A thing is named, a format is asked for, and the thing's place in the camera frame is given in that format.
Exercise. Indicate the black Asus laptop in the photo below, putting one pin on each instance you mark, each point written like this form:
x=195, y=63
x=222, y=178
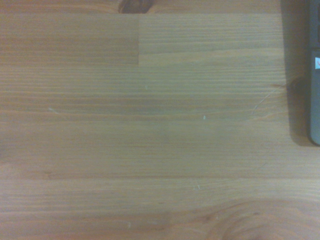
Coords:
x=315, y=105

